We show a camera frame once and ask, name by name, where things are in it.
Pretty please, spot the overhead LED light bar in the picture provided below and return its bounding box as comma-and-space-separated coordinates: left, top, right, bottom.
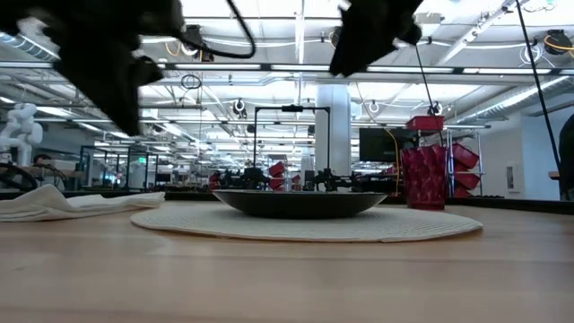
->
0, 60, 574, 76

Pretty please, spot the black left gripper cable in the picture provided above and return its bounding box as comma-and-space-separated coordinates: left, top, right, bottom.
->
178, 0, 257, 60

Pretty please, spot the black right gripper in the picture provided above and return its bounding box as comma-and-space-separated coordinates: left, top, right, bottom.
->
329, 0, 425, 77

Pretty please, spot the white column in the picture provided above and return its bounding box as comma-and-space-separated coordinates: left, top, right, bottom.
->
315, 84, 352, 177

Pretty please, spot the round white woven placemat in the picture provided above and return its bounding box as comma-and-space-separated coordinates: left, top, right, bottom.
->
129, 204, 484, 244

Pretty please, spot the dark patterned plate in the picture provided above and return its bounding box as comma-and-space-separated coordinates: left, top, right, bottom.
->
212, 188, 389, 221

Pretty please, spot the black hanging cable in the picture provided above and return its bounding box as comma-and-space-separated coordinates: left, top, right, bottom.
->
413, 43, 439, 116
514, 0, 565, 177

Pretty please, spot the person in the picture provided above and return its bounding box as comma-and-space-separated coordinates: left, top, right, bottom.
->
31, 153, 69, 189

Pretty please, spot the black monitor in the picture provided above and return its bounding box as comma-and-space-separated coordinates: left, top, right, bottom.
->
358, 127, 422, 163

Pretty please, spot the yellow hanging cable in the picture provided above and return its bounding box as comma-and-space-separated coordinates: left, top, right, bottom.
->
383, 127, 403, 197

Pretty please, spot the white cloth napkin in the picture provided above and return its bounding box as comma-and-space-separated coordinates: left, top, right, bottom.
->
0, 183, 166, 223

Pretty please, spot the metal shelf rack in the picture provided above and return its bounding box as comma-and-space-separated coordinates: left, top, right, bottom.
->
416, 124, 491, 198

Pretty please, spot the black ceiling cable reel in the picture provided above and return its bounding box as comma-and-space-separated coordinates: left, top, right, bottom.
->
535, 29, 574, 57
181, 24, 215, 63

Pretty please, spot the red textured cup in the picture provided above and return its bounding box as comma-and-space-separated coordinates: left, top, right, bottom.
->
400, 145, 448, 211

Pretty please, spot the black table frame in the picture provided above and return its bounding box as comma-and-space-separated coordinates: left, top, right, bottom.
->
0, 190, 574, 215

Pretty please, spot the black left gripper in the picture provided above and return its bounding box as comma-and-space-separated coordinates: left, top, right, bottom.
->
26, 0, 186, 137

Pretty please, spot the black gantry frame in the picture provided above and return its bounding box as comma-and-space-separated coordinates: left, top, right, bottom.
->
253, 105, 332, 179

